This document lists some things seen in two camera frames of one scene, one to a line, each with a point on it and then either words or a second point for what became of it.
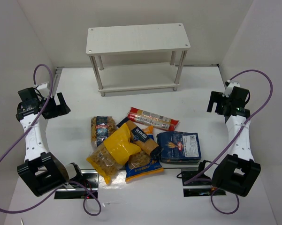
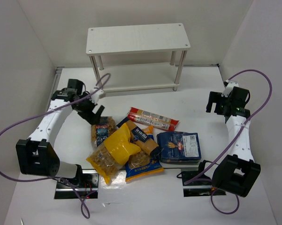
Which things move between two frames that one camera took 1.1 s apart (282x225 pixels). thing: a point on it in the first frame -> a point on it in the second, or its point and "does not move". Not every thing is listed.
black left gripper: x=51 y=106 -> x=88 y=112
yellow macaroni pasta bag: x=110 y=156 does not move
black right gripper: x=220 y=103 does not move
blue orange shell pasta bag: x=143 y=164 does not move
